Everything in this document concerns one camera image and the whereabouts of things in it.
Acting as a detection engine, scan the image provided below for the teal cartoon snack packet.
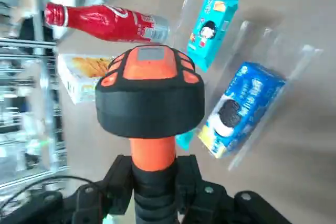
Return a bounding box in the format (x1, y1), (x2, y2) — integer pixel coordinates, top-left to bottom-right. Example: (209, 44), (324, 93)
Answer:
(175, 131), (195, 151)
(186, 0), (239, 72)

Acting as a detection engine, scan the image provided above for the orange black barcode scanner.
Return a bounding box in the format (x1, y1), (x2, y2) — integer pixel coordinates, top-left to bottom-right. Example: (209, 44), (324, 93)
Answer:
(94, 45), (205, 224)

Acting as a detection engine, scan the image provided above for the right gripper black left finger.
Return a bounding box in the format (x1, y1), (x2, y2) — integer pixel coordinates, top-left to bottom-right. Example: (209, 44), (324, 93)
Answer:
(0, 154), (137, 224)

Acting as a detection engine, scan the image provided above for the blue Oreo cookie box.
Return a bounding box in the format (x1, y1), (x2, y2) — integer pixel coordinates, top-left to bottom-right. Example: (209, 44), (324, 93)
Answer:
(197, 61), (287, 159)

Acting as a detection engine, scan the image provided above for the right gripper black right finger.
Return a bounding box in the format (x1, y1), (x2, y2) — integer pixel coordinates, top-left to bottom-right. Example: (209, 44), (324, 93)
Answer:
(174, 154), (292, 224)

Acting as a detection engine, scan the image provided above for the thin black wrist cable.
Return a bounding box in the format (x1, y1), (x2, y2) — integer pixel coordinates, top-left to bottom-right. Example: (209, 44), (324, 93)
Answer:
(0, 175), (103, 217)

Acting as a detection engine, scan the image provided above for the white cookie box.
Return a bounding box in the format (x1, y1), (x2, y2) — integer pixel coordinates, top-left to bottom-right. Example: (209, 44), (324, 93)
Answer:
(57, 53), (116, 104)

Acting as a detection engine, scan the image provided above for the red Coca-Cola bottle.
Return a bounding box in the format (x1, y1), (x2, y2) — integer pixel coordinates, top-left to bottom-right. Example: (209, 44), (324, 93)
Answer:
(43, 1), (169, 44)

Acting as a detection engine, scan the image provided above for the clear acrylic stepped shelf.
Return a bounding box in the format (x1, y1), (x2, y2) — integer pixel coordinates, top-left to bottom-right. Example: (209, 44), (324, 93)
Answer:
(162, 0), (323, 172)

